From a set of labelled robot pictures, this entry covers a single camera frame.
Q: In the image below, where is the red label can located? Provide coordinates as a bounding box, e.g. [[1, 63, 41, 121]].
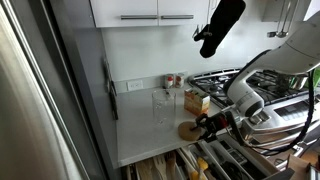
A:
[[164, 74, 174, 89]]

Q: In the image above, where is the clear glass jug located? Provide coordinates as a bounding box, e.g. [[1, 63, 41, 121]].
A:
[[152, 89, 176, 127]]

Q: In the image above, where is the brown cork lid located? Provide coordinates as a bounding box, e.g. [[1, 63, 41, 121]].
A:
[[178, 122, 201, 141]]

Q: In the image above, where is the open utensil drawer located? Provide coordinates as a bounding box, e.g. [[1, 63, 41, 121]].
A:
[[119, 130, 288, 180]]

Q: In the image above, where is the white wall outlet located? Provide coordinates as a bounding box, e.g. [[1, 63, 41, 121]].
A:
[[127, 80, 143, 91]]

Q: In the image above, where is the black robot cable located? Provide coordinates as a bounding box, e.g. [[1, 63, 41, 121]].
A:
[[229, 68, 317, 156]]

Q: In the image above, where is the yellow handled utensil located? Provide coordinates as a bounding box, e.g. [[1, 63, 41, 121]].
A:
[[191, 157, 208, 180]]

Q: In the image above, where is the white label can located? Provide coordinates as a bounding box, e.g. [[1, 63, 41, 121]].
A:
[[175, 73, 184, 88]]

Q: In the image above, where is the hanging metal ladle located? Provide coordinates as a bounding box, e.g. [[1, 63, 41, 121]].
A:
[[267, 0, 294, 38]]

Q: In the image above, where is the wooden fork utensil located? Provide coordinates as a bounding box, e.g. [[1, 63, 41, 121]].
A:
[[153, 155, 167, 180]]

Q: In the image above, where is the gas stove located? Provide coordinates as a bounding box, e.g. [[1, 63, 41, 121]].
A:
[[187, 68, 309, 147]]

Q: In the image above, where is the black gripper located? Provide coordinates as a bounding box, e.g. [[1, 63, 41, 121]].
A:
[[191, 111, 237, 143]]

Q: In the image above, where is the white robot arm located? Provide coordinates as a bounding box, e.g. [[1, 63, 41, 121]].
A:
[[189, 16, 320, 134]]

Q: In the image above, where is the orange tea box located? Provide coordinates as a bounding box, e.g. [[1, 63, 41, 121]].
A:
[[184, 88, 210, 116]]

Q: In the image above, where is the stainless steel refrigerator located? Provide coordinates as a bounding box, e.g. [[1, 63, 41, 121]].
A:
[[0, 0, 108, 180]]

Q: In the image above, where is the white upper cabinet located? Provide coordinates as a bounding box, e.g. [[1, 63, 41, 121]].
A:
[[90, 0, 210, 28]]

